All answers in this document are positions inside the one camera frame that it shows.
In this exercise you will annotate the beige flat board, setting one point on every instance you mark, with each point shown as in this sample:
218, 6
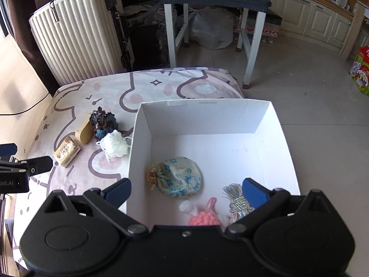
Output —
20, 86

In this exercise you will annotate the dark purple crochet flower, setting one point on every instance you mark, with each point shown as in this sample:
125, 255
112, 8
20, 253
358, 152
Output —
103, 124

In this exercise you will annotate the black hard case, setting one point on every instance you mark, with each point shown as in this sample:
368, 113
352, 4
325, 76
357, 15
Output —
121, 34

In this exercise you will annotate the translucent plastic bag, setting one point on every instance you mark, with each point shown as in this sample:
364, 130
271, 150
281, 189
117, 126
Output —
212, 27

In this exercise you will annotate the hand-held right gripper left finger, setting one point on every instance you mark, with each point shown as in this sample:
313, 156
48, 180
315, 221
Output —
118, 192

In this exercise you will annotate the white ribbed suitcase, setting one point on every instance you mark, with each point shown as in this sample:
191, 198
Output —
77, 34

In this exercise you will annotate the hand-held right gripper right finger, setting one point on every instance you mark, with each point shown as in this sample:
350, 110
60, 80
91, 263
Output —
255, 194

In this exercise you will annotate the black low bench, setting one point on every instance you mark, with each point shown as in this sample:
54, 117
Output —
272, 20

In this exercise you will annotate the small kraft paper box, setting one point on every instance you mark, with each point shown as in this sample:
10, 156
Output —
67, 151

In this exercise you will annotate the cream kitchen cabinet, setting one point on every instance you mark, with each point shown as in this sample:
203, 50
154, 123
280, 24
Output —
314, 20

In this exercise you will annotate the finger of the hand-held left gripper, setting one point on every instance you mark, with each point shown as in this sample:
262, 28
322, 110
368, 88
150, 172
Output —
8, 149
40, 165

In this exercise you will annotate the brown curtain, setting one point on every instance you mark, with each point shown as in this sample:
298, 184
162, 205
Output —
20, 28

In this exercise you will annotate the wooden leg table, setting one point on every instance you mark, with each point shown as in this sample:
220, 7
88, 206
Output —
353, 34

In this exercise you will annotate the green and red carton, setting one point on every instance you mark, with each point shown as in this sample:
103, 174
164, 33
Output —
361, 72

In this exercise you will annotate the white cardboard box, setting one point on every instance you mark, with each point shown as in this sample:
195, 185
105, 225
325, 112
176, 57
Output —
216, 155

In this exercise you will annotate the oval wooden block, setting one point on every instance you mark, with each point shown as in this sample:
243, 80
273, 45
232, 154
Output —
85, 134

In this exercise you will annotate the pink crochet doll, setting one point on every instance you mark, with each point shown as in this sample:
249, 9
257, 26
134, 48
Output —
201, 218

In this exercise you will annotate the white yarn ball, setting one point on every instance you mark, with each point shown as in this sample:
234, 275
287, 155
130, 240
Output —
115, 145

